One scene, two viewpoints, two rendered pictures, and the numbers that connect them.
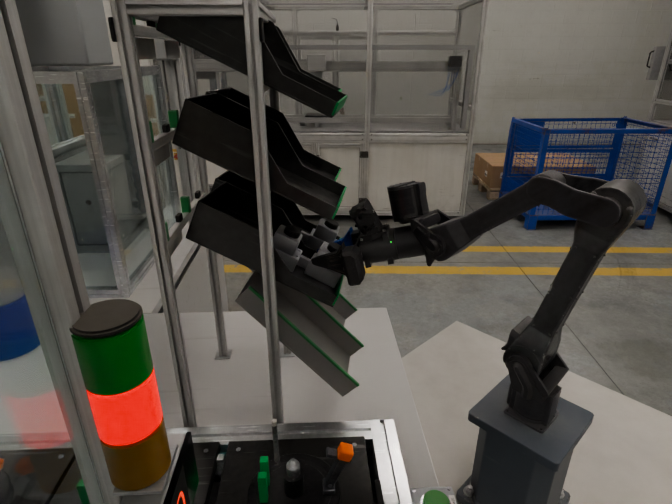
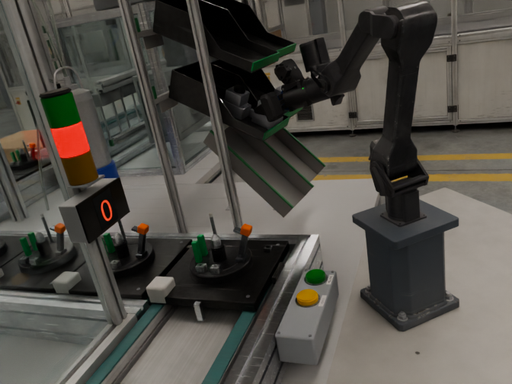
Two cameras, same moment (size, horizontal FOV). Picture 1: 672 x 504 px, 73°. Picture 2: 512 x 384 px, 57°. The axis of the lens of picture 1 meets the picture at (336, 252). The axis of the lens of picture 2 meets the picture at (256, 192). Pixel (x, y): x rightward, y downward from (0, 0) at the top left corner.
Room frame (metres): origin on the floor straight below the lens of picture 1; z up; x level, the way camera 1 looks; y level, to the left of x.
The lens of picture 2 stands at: (-0.29, -0.44, 1.50)
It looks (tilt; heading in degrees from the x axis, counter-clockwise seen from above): 22 degrees down; 26
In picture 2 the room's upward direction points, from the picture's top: 10 degrees counter-clockwise
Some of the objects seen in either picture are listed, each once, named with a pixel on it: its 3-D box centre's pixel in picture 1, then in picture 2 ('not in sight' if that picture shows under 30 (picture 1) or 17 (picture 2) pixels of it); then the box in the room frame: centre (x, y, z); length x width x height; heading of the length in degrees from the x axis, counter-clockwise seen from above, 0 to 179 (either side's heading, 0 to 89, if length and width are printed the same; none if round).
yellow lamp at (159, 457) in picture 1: (136, 445); (79, 167); (0.29, 0.17, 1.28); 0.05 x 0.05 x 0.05
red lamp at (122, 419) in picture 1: (125, 400); (70, 139); (0.29, 0.17, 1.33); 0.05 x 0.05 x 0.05
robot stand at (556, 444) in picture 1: (521, 458); (405, 260); (0.57, -0.32, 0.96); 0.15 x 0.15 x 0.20; 44
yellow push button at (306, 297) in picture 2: not in sight; (307, 299); (0.41, -0.16, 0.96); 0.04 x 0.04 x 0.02
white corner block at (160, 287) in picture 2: not in sight; (161, 289); (0.39, 0.16, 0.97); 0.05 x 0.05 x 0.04; 3
